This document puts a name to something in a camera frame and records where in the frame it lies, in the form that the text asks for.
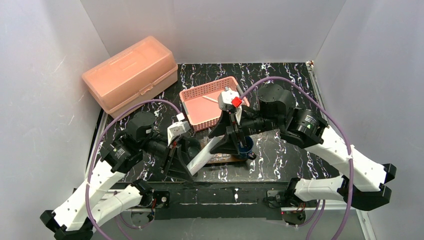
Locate oval wooden tray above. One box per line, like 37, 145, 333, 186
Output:
206, 153, 247, 165

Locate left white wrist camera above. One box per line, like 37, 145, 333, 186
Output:
166, 112, 191, 146

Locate dark green mug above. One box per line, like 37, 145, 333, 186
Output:
186, 137, 202, 160

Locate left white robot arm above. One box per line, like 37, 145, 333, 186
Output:
40, 111, 190, 240

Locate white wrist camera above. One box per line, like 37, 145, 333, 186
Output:
217, 89, 242, 113
166, 112, 191, 146

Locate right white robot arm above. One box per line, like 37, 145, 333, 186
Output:
209, 83, 397, 211

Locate purple cable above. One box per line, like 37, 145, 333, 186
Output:
85, 99, 181, 240
240, 76, 355, 240

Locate aluminium frame rail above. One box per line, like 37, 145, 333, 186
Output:
305, 60, 376, 240

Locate white toothbrush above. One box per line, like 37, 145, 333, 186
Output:
202, 95, 218, 103

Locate dark blue mug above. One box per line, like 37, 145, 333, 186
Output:
235, 136, 257, 161

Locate pink perforated plastic basket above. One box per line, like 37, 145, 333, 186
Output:
179, 76, 243, 132

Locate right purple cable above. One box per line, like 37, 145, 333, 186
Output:
240, 76, 355, 240

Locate clear acrylic holder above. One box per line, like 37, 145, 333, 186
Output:
206, 136, 232, 165

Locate pink plastic storage box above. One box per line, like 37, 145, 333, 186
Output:
82, 36, 178, 119

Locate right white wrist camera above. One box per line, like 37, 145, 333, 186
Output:
217, 89, 242, 113

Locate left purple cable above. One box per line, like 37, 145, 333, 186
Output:
85, 99, 181, 240

